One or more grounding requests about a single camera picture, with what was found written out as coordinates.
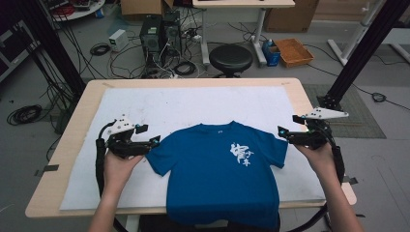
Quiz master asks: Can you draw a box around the round white table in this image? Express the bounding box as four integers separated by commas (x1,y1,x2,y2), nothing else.
44,0,106,22

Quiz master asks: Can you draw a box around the person's right hand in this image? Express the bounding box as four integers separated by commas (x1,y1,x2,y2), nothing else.
294,143,340,188

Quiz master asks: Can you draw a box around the white metal stand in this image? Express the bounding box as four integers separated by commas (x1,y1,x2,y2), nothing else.
327,0,386,67

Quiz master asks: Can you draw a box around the white desk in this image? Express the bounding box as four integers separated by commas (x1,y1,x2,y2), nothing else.
191,0,296,68

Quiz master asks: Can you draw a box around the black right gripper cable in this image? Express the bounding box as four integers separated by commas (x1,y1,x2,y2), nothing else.
327,129,346,187

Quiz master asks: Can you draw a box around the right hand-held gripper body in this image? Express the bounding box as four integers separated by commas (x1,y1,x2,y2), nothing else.
286,106,350,151

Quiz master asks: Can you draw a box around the white box device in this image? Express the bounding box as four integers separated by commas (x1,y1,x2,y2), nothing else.
108,28,130,53

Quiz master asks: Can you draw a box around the black metal frame post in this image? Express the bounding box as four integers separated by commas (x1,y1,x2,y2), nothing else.
14,0,87,98
316,0,410,111

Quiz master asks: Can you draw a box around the black round stool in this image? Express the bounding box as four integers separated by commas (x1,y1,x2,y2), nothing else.
208,43,254,79

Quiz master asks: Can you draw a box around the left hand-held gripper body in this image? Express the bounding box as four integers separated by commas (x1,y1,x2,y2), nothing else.
104,115,153,160

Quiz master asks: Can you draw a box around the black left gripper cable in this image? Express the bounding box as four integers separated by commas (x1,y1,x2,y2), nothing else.
95,119,118,198

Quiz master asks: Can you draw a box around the white table mat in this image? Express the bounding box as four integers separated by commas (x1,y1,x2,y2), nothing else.
59,85,327,211

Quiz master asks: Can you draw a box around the blue printed t-shirt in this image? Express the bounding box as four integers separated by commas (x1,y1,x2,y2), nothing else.
145,120,289,230

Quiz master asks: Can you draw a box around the coiled black cable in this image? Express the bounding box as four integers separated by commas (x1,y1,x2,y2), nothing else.
6,103,44,127
89,43,111,57
173,60,197,77

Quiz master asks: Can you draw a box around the grey metal rack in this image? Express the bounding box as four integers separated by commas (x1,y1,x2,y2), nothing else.
0,19,37,83

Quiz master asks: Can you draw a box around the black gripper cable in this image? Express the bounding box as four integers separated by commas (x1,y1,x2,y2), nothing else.
327,129,346,187
95,119,118,198

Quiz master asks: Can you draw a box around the large brown cardboard box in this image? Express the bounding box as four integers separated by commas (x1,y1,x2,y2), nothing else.
263,0,320,34

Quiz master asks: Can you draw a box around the person's left hand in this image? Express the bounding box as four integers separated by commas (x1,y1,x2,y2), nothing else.
102,151,144,197

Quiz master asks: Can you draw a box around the grey floor mat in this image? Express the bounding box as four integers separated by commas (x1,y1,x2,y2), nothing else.
302,83,387,140

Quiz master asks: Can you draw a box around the blue box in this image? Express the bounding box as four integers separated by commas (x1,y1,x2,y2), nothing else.
261,39,281,68

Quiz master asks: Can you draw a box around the black computer tower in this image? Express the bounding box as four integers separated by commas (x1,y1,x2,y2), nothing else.
139,14,164,72
162,10,184,58

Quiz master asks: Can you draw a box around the orange cardboard tray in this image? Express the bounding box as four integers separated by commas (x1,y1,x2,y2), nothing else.
275,38,315,69

